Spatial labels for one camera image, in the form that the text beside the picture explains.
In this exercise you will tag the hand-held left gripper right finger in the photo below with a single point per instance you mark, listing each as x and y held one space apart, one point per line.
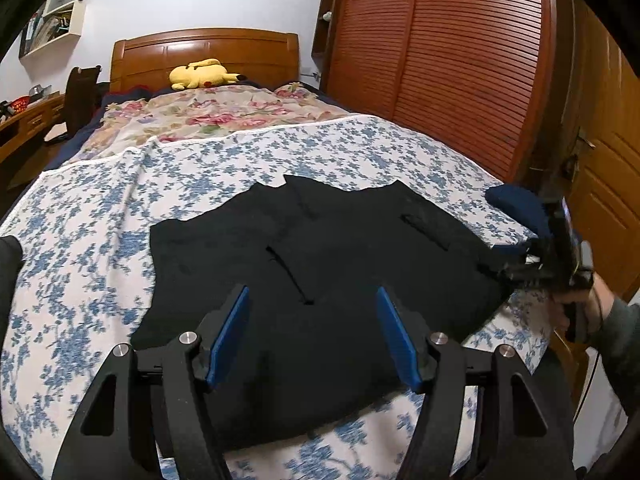
397 345

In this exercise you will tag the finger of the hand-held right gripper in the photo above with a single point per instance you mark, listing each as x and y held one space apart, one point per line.
525 272

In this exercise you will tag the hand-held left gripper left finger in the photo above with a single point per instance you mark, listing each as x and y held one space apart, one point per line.
230 340

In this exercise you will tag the black coat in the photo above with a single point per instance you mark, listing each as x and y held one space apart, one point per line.
325 270

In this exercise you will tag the person's right hand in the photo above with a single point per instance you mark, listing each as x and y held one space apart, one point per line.
600 305

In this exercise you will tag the navy cloth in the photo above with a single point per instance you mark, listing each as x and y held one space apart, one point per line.
515 205

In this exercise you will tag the wooden door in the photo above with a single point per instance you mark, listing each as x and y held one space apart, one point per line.
610 160

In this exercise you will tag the blue floral bedsheet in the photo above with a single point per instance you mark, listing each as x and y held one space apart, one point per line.
90 260

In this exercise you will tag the wooden louvred wardrobe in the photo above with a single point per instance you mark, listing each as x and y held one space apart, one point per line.
450 60

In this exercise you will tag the pink floral quilt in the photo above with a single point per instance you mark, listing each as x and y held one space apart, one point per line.
210 115

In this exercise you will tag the dark cloth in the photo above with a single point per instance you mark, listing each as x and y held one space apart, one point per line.
9 275

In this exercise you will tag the yellow plush toy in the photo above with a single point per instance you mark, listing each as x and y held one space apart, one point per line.
200 76

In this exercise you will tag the brown chair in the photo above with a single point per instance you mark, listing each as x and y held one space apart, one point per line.
80 95

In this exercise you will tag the wooden desk cabinet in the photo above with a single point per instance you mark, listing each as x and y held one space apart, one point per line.
25 130

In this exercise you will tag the wooden headboard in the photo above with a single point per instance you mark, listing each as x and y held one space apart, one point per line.
150 55

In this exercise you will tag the red bowl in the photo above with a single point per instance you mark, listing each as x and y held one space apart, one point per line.
20 105

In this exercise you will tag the white wall socket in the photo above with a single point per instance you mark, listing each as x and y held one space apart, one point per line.
306 71

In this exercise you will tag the white wall shelf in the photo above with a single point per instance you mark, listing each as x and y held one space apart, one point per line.
65 15

